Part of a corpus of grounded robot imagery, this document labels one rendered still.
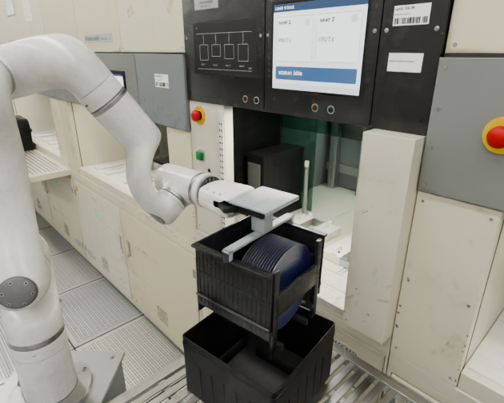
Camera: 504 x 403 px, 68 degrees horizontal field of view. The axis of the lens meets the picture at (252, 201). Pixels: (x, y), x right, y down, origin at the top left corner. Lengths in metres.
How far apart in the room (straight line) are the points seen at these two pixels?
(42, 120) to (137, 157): 3.37
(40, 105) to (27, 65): 3.34
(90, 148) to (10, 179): 1.91
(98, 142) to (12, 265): 1.97
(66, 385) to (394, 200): 0.90
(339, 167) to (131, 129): 1.44
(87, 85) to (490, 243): 0.86
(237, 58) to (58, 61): 0.57
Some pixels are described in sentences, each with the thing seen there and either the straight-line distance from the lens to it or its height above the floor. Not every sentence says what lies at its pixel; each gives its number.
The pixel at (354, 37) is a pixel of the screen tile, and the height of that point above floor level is 1.60.
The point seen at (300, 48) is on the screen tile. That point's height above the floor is 1.57.
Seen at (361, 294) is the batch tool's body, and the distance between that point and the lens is 1.03.
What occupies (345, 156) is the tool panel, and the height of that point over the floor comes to 1.04.
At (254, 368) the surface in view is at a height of 0.77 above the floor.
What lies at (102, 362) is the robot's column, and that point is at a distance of 1.22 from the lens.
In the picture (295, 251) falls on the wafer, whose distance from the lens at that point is 0.82.
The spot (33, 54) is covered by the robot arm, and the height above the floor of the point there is 1.56.
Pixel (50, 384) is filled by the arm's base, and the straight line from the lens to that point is 1.10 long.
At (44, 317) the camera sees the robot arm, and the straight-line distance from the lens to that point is 1.00.
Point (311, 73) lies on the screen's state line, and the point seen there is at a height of 1.52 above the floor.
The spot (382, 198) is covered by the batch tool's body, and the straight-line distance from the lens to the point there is 0.90.
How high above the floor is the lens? 1.57
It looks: 22 degrees down
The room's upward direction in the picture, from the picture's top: straight up
